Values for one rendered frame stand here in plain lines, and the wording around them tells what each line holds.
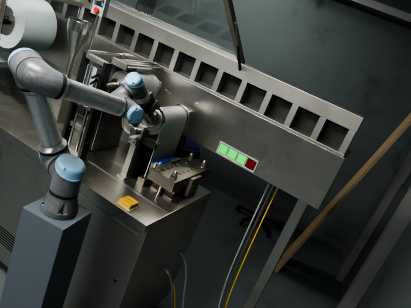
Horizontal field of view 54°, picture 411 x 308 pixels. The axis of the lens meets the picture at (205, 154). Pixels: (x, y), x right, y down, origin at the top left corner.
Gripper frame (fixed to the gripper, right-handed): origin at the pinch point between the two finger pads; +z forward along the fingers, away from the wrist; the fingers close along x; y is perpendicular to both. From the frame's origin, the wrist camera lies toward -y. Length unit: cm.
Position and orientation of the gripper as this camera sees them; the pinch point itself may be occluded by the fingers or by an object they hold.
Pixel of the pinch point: (150, 123)
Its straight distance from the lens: 203.2
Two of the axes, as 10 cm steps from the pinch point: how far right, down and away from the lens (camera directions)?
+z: 1.2, 4.5, 8.9
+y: 5.6, -7.7, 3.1
